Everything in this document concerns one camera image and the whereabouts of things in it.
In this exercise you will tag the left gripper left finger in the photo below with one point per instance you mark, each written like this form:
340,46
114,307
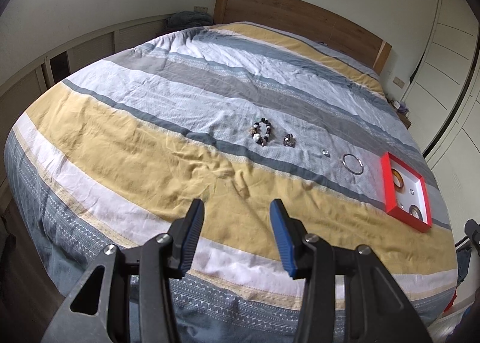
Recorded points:
185,233

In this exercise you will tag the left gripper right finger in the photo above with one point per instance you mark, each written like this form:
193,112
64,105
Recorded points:
289,235

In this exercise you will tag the silver bangle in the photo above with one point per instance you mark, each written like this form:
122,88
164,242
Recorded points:
352,164

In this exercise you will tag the red jewelry box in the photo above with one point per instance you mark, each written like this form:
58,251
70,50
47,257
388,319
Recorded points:
414,192

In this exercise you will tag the amber bangle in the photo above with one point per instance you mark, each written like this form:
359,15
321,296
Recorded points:
398,180

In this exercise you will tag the striped bed duvet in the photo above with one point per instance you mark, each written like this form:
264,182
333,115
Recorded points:
236,115

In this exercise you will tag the white wardrobe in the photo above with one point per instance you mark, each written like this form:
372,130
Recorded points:
443,104

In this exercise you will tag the wooden nightstand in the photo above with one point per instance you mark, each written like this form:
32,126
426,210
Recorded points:
401,111

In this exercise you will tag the dark blue clothes pile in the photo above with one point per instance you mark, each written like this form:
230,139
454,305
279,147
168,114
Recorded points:
188,19

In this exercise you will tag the wooden headboard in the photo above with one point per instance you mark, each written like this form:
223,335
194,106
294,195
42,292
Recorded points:
312,22

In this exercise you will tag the wall switch plate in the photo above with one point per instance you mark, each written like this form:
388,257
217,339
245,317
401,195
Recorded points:
397,81

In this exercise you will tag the low wall cabinet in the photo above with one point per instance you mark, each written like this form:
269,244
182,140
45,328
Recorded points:
25,86

